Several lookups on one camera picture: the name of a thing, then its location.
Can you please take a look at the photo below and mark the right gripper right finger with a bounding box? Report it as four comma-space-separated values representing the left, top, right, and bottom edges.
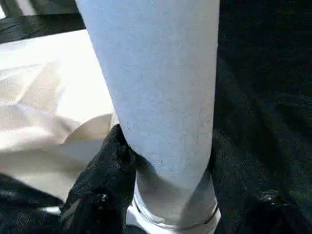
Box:
213, 170, 312, 234

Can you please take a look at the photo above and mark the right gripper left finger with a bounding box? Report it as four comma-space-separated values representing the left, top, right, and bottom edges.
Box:
59, 123, 137, 234

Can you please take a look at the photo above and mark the white plastic table top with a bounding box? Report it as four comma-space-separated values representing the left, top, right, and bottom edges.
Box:
0, 29, 222, 234

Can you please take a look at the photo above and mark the white plastic table leg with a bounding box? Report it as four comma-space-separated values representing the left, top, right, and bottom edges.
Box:
74, 0, 221, 229

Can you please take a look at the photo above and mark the black work mat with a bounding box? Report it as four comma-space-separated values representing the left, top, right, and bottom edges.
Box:
0, 0, 312, 234

